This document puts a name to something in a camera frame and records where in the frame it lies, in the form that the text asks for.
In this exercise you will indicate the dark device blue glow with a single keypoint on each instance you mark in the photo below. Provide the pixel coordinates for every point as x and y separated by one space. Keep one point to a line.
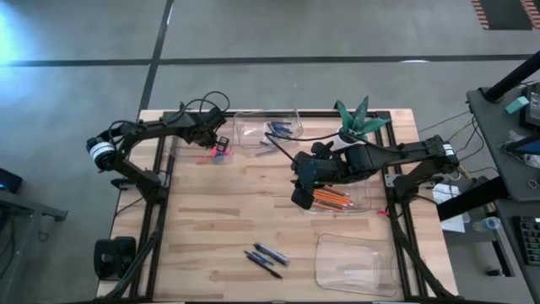
10 181

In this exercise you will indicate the green plant in white pot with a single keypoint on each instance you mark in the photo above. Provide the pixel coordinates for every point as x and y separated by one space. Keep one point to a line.
358 120

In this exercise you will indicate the black floor mat orange striped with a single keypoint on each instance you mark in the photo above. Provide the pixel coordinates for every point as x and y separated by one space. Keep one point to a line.
506 12

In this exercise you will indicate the black tablet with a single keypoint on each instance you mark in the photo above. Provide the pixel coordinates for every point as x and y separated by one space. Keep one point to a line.
527 145

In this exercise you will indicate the black table leg bar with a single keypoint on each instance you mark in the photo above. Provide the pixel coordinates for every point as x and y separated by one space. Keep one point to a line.
468 202

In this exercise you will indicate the black gel pen rubber grip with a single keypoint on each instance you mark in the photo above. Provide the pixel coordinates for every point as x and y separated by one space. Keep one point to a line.
270 256

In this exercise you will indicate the black side bracket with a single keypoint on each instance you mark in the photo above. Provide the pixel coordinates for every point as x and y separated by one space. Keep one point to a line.
118 184

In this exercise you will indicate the white paper sheet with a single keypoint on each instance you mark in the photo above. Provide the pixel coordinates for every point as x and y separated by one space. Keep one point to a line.
447 194

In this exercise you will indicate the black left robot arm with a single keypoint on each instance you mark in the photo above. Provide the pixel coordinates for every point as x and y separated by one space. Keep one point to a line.
143 126

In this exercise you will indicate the grey metal stand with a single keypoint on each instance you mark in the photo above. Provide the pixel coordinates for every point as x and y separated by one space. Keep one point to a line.
25 202

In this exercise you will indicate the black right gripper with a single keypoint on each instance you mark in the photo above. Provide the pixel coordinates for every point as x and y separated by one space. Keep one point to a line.
325 166

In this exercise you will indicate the black keyboard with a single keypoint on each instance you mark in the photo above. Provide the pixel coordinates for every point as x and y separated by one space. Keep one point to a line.
529 240

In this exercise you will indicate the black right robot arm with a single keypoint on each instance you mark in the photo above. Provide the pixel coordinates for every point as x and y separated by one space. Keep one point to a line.
401 154

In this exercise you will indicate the clear plastic bag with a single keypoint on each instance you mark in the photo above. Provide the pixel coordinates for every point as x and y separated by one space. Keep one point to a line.
532 161

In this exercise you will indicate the black desktop device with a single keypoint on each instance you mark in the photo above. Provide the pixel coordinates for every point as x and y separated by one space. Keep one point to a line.
533 105

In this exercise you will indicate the blue pen with lettering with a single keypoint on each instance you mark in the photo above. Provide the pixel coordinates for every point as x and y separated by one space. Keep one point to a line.
258 257

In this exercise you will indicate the pink eraser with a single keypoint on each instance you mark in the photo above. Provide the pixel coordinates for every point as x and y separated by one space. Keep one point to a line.
228 150

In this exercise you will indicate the clear plastic bin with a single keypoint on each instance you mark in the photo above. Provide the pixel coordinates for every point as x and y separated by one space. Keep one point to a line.
337 253
367 198
253 122
185 126

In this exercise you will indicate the clear water bottle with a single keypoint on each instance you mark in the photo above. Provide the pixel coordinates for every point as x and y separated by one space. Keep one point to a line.
485 224

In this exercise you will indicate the black aluminium rig frame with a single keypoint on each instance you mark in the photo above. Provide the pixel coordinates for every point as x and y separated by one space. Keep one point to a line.
316 113

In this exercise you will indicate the grey side table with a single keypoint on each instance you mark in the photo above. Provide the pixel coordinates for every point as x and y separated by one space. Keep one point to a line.
493 139

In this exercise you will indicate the matte black click pen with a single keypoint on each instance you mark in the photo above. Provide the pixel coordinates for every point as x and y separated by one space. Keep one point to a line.
265 267

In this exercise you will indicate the teal box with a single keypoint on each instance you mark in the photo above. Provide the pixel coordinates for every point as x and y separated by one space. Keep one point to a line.
516 105

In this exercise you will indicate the clear barrel pen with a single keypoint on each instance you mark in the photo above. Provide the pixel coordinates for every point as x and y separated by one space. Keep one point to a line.
274 252

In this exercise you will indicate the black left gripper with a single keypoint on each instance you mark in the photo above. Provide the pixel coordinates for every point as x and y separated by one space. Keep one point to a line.
204 126

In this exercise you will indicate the black slanted pole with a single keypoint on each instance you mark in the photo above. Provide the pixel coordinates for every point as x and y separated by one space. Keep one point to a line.
514 76

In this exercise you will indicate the orange pencil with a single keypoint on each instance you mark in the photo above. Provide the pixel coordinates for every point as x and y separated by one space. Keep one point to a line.
337 191
335 196
333 199
329 207

